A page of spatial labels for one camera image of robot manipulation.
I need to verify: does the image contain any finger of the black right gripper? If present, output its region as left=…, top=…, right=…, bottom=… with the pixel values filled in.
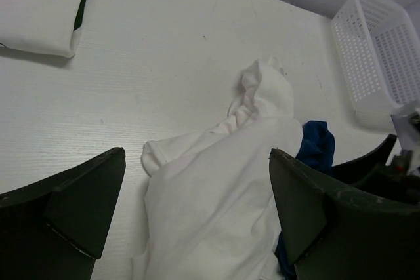
left=331, top=134, right=397, bottom=188

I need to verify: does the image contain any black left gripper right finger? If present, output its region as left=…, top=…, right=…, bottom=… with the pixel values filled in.
left=269, top=149, right=419, bottom=279

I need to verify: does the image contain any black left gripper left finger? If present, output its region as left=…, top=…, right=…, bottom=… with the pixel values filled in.
left=1, top=148, right=125, bottom=279

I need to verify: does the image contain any white cartoon print t-shirt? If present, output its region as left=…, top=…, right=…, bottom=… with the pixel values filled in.
left=133, top=58, right=303, bottom=279

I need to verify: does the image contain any blue cloth garment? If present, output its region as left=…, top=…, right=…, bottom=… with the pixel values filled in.
left=274, top=120, right=335, bottom=279

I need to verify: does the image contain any white perforated plastic basket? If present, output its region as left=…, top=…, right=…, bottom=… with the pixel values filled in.
left=331, top=0, right=419, bottom=130

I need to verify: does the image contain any folded white Charlie Brown t-shirt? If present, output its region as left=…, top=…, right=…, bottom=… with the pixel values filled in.
left=1, top=0, right=87, bottom=58

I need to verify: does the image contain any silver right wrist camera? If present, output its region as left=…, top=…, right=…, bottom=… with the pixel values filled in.
left=391, top=100, right=419, bottom=151

